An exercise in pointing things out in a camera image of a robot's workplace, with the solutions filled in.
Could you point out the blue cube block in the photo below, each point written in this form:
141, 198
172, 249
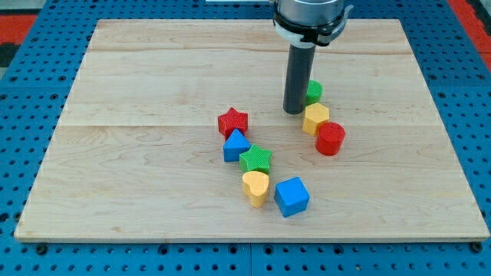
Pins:
291, 196

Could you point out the green star block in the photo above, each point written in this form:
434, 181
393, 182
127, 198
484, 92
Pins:
255, 159

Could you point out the yellow heart block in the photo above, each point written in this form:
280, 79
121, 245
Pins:
255, 185

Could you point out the yellow hexagon block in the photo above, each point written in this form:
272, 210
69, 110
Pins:
315, 116

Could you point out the light wooden board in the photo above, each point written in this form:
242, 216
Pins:
136, 156

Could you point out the red circle block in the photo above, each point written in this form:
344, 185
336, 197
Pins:
330, 138

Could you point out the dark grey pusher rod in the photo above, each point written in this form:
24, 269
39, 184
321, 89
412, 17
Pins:
300, 62

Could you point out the red star block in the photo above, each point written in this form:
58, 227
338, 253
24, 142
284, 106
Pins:
233, 120

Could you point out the blue triangle block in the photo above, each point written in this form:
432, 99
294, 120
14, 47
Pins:
234, 146

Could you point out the green circle block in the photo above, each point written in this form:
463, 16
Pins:
314, 92

